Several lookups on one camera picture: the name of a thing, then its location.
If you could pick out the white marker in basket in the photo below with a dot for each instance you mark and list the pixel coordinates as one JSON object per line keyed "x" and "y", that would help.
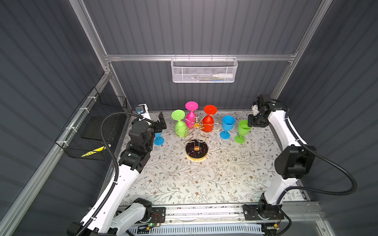
{"x": 221, "y": 76}

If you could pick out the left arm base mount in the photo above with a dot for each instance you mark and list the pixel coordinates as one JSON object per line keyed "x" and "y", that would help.
{"x": 152, "y": 214}

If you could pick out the gold wire glass rack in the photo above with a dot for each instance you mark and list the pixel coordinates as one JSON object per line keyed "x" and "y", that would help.
{"x": 196, "y": 148}

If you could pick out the blue wine glass front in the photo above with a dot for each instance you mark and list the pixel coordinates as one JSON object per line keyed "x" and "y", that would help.
{"x": 227, "y": 125}

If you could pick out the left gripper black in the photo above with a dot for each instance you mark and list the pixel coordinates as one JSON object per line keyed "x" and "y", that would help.
{"x": 157, "y": 128}

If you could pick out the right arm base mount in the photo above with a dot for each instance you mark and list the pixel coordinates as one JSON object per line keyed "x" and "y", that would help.
{"x": 262, "y": 210}

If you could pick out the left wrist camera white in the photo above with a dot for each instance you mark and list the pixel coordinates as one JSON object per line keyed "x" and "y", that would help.
{"x": 142, "y": 109}

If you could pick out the green wine glass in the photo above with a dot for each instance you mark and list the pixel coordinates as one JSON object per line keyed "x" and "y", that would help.
{"x": 243, "y": 129}
{"x": 181, "y": 129}

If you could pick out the green wine glass front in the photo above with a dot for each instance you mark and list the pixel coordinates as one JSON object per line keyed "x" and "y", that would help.
{"x": 243, "y": 129}

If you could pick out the red wine glass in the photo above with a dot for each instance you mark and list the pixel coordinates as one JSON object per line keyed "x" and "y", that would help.
{"x": 208, "y": 121}

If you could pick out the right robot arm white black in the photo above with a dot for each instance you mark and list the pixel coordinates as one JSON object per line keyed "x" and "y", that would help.
{"x": 294, "y": 161}

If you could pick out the white mesh wall basket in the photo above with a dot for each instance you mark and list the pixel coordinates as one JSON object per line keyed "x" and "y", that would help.
{"x": 198, "y": 69}

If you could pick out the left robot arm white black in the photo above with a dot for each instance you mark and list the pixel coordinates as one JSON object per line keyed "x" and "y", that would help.
{"x": 102, "y": 219}

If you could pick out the blue wine glass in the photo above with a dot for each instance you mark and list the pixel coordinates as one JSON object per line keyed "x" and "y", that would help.
{"x": 227, "y": 125}
{"x": 159, "y": 140}

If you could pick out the black wire wall basket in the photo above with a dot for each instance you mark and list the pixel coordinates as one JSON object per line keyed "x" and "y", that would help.
{"x": 82, "y": 139}

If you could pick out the aluminium front rail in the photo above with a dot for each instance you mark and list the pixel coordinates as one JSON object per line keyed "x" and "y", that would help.
{"x": 294, "y": 211}

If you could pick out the pink wine glass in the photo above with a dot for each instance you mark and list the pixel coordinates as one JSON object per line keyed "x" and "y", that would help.
{"x": 191, "y": 106}

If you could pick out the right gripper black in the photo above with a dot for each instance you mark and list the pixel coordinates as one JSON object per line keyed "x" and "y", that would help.
{"x": 250, "y": 122}

